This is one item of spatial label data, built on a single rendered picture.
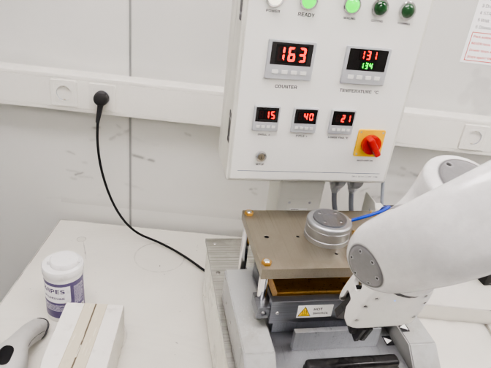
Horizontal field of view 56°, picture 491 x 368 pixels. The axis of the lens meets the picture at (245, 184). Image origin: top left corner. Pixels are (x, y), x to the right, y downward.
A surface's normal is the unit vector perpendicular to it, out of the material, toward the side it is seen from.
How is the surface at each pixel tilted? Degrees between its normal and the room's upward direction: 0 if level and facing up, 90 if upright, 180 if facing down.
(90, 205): 90
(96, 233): 0
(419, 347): 41
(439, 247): 81
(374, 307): 109
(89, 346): 1
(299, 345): 90
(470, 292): 0
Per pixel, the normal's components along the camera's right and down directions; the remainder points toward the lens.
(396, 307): 0.14, 0.74
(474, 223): -0.35, 0.01
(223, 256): 0.11, -0.89
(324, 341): 0.18, 0.46
